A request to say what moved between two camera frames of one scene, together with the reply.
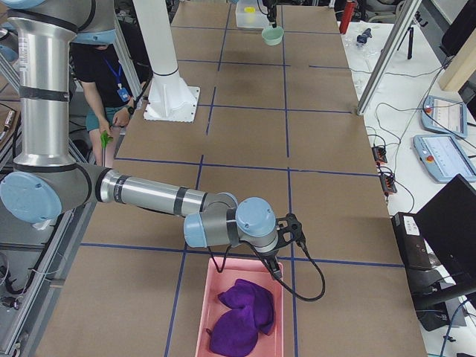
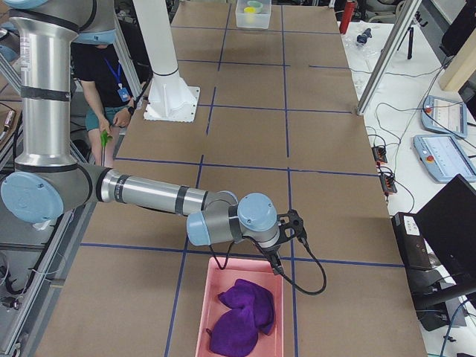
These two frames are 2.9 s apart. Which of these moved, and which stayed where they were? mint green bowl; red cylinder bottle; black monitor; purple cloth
Moved: mint green bowl
Stayed: red cylinder bottle; black monitor; purple cloth
